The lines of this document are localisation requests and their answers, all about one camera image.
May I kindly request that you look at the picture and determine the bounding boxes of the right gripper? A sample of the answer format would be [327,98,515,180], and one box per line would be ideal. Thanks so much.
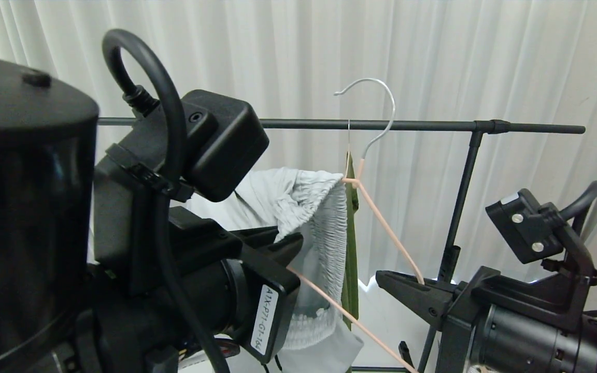
[375,265,597,373]

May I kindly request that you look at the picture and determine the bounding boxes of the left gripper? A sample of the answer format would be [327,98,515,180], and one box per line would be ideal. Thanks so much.
[78,207,305,373]

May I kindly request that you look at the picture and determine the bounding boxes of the pale grey shorts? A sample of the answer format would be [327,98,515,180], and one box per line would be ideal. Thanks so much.
[183,167,364,373]

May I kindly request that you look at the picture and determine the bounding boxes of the green printed shirt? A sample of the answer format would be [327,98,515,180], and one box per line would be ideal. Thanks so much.
[340,152,360,331]

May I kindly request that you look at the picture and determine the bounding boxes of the pink clothes hanger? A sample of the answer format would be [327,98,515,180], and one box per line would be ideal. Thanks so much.
[344,120,353,181]
[287,78,427,373]

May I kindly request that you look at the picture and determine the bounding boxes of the black clothes rack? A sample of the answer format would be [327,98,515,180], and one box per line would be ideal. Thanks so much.
[96,118,586,373]

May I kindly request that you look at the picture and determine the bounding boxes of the white curtain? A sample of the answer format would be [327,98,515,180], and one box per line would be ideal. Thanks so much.
[0,0,597,291]

